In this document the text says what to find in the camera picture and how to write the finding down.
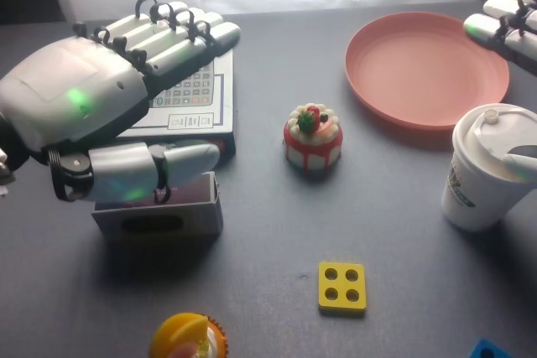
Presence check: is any grey tablecloth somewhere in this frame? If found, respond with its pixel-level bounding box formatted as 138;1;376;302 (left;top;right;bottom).
0;8;537;358

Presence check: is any calculator product box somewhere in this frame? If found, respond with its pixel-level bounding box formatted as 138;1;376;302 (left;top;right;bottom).
112;45;238;163

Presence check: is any yellow four-hole block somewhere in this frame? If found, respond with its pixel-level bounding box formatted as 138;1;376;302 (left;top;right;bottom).
317;261;368;314

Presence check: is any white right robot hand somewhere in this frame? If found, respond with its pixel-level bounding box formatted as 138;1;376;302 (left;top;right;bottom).
462;0;537;185

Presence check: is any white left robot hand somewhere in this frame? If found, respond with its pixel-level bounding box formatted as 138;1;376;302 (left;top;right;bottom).
0;0;243;205

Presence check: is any white paper coffee cup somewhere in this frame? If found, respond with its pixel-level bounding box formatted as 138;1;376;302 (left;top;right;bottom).
440;102;537;232

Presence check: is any pink round plate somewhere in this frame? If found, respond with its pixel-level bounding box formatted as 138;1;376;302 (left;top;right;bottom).
344;12;512;130

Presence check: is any toy strawberry cake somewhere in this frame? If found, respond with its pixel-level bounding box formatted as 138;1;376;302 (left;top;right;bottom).
283;101;346;175

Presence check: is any toy orange cupcake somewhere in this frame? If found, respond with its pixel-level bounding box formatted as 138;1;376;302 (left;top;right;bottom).
149;311;230;358

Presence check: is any blue toy block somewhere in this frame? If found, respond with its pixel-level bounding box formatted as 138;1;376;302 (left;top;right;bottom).
467;336;515;358

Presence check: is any purple rectangular box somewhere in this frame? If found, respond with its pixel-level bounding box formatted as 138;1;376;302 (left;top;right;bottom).
91;170;225;242

